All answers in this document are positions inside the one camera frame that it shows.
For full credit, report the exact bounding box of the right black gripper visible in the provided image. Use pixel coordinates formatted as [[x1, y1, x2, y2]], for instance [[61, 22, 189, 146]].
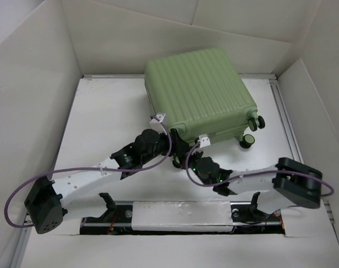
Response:
[[178, 145, 211, 186]]

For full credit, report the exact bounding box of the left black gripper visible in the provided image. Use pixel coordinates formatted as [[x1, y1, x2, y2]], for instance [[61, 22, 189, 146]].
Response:
[[142, 128, 188, 165]]

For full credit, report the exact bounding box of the green hard-shell suitcase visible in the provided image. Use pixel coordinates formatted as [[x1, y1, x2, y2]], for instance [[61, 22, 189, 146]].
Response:
[[144, 48, 265, 149]]

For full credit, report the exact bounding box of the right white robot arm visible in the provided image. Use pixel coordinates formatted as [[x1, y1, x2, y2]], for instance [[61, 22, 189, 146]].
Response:
[[185, 153, 322, 221]]

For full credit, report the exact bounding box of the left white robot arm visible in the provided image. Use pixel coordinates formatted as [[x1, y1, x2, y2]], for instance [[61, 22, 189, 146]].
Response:
[[24, 128, 189, 235]]

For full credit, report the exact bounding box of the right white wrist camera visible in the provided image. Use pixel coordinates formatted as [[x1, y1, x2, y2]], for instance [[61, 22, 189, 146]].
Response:
[[198, 134, 211, 149]]

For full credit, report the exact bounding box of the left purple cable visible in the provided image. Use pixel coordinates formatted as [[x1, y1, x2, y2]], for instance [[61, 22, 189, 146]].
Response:
[[4, 116, 174, 228]]

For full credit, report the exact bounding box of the purple cable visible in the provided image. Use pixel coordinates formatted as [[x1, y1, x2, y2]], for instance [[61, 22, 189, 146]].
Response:
[[4, 116, 174, 228], [185, 142, 335, 217]]

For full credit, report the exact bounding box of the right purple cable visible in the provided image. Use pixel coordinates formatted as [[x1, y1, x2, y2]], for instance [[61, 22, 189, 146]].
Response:
[[185, 142, 335, 217]]

